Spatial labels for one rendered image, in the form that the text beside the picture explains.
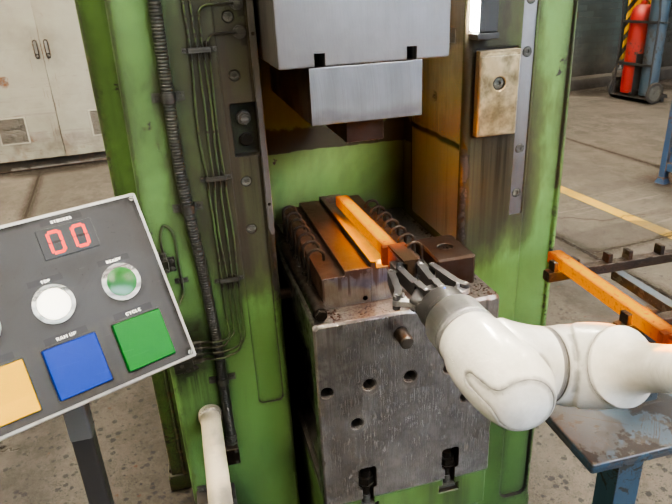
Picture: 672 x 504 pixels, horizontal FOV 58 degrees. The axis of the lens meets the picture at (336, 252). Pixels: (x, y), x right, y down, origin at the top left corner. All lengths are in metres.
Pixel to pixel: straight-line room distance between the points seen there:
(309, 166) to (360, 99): 0.54
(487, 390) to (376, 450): 0.62
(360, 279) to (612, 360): 0.53
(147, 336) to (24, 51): 5.44
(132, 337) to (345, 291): 0.42
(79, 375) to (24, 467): 1.56
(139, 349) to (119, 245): 0.16
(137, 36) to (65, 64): 5.15
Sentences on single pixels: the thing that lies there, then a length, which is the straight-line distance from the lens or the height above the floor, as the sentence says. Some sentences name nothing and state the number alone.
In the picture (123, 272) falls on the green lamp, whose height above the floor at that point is 1.10.
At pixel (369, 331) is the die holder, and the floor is 0.89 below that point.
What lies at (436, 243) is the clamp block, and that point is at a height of 0.98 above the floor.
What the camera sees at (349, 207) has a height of 1.04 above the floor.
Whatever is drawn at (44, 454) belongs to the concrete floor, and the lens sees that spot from 2.51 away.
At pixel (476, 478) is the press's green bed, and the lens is 1.50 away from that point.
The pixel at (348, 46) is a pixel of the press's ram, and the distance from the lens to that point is 1.04.
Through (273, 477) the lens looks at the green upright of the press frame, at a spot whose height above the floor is 0.40.
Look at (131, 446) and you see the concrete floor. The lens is 2.41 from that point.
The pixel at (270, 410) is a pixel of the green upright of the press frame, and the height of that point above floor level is 0.60.
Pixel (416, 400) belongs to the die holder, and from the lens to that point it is 1.29.
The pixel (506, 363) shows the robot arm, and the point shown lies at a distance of 0.74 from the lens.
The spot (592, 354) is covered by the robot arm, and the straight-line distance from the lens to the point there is 0.81.
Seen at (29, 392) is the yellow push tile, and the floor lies 1.00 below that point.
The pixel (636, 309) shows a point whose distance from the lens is 1.11.
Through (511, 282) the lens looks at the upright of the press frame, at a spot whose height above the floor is 0.82.
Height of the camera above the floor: 1.49
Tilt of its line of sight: 24 degrees down
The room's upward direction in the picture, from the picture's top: 3 degrees counter-clockwise
